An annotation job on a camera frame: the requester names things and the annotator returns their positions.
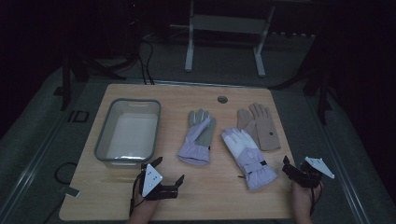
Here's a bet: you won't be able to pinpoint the grey tape strip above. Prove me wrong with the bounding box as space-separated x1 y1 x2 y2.
59 185 81 198

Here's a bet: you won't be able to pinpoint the purple glove with grey palm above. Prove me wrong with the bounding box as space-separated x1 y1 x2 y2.
177 108 217 166

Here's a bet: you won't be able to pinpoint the black stand with angled legs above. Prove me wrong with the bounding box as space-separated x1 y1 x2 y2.
270 31 334 126

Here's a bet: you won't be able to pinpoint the black rectangular bracket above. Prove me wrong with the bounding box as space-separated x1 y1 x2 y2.
67 109 91 123

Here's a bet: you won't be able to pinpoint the black tripod stand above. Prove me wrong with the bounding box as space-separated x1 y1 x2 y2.
60 0 140 112

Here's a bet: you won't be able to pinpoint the black cables on floor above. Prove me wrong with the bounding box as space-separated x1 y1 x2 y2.
136 35 156 86

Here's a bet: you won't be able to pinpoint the person's left hand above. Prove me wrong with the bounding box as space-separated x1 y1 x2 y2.
132 186 161 217

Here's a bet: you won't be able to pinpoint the clear plastic storage bin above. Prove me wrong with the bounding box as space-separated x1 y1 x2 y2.
93 98 163 169

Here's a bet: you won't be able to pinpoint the black looped floor cable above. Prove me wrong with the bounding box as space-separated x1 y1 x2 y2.
53 161 78 187

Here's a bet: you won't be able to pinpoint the white metal stand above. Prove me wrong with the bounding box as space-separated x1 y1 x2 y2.
170 0 276 78

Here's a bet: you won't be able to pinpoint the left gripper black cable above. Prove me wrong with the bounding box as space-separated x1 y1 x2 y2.
128 172 147 217

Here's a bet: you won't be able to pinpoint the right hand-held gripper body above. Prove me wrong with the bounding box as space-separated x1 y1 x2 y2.
281 156 335 189

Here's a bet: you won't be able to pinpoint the white and purple ski glove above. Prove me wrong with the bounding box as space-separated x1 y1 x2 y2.
220 126 278 191

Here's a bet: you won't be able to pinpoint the beige knit glove with button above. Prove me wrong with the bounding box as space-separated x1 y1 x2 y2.
247 103 282 152

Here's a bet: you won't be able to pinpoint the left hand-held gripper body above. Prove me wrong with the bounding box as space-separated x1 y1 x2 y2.
136 162 180 202

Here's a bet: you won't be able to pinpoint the person's right hand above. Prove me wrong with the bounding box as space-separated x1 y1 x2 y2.
290 181 324 207

